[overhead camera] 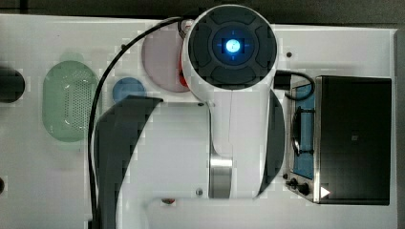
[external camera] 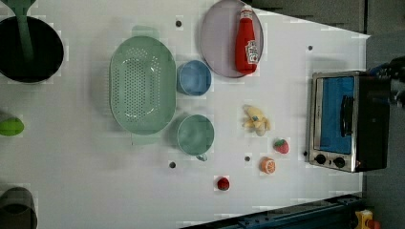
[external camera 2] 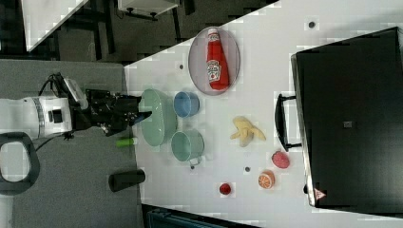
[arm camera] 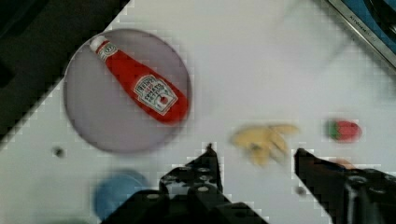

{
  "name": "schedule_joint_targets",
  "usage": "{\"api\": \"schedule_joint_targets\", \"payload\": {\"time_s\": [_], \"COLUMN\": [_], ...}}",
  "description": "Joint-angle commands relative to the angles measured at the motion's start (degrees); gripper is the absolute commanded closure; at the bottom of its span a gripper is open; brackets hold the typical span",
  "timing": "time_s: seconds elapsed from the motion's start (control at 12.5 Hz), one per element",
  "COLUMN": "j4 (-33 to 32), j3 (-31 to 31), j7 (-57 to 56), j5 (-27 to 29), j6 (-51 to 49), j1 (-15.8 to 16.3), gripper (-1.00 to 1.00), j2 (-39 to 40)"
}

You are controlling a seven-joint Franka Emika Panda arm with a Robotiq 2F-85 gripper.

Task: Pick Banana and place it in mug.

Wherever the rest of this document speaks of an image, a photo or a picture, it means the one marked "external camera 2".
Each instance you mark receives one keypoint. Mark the grey round plate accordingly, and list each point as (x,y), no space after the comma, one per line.
(198,56)

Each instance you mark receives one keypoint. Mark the toy strawberry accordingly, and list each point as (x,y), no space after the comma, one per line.
(280,160)

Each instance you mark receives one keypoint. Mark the red ketchup bottle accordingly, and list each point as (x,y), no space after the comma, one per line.
(216,64)

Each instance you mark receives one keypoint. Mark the blue cup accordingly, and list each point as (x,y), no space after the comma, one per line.
(186,104)

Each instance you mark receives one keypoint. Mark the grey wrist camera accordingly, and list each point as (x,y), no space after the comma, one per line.
(77,93)

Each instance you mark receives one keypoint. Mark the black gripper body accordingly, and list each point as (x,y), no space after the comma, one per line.
(113,113)

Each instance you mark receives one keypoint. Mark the green marker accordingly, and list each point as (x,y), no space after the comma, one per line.
(126,142)

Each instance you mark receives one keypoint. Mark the black toaster oven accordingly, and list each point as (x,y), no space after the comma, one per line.
(349,109)

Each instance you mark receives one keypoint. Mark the green perforated colander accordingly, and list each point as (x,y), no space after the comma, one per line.
(160,126)

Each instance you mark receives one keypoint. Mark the toy orange slice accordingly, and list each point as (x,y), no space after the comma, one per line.
(267,179)

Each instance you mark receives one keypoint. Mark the black cylinder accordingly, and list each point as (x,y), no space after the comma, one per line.
(123,180)

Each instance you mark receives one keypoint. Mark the green mug with handle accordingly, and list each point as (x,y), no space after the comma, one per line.
(188,146)

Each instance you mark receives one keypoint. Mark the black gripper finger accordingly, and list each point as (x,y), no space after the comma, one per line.
(140,116)

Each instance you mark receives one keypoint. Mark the small red toy fruit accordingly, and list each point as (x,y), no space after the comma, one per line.
(225,189)

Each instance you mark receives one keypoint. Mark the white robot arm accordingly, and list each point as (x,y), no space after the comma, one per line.
(50,116)

